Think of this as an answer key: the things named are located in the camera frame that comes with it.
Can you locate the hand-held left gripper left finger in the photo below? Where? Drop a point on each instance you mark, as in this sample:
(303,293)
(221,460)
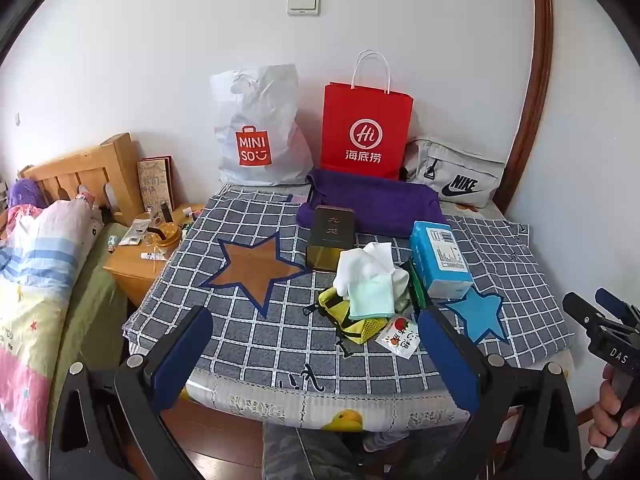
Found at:
(182,355)

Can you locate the wooden bed headboard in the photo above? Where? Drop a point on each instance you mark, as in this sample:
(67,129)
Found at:
(110,165)

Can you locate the person's right hand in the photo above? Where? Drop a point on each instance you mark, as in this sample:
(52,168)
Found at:
(602,410)

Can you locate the grey checked star blanket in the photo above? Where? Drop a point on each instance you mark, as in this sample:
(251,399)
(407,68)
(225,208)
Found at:
(280,330)

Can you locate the white plastic shopping bag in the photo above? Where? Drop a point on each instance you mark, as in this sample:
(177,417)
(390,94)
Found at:
(260,125)

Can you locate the clear glass cup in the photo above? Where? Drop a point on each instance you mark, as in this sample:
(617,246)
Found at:
(135,230)

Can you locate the blue tissue box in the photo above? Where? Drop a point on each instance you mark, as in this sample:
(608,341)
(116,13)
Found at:
(440,260)

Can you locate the dark gold tin box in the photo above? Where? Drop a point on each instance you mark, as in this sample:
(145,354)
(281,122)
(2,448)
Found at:
(330,235)

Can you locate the light green cloth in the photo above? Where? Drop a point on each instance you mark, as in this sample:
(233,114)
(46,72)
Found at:
(370,300)

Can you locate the green strip packet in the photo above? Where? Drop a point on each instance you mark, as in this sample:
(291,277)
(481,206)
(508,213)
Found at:
(416,285)

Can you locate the purple plush toy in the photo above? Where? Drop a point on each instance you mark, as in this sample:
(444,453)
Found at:
(27,192)

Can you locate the grey waist bag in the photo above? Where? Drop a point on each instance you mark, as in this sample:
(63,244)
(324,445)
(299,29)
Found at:
(455,170)

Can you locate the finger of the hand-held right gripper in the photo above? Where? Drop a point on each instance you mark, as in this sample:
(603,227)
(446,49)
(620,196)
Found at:
(582,310)
(617,306)

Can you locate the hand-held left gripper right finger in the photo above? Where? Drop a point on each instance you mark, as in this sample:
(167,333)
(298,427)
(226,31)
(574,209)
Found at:
(447,355)

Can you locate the brown wooden door frame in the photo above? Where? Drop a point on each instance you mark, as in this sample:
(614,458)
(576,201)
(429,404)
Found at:
(537,85)

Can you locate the purple towel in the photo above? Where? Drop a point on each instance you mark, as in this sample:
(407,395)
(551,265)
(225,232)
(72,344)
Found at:
(380,200)

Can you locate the green bed sheet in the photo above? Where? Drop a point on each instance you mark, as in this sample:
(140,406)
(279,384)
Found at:
(85,310)

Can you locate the pastel patterned quilt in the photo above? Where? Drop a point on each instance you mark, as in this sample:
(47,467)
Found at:
(35,285)

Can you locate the white wall switch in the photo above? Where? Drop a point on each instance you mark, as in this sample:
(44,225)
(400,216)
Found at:
(303,3)

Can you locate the white sock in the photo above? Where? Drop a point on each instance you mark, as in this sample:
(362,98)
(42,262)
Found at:
(360,260)

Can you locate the red paper bag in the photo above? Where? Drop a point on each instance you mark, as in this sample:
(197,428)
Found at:
(367,125)

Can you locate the small white sticker packet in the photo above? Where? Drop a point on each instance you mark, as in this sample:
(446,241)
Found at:
(396,337)

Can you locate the wooden nightstand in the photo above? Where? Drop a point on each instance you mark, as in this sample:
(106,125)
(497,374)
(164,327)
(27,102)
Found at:
(135,275)

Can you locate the illustrated notebook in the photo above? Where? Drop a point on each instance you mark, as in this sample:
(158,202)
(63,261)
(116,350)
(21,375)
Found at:
(156,185)

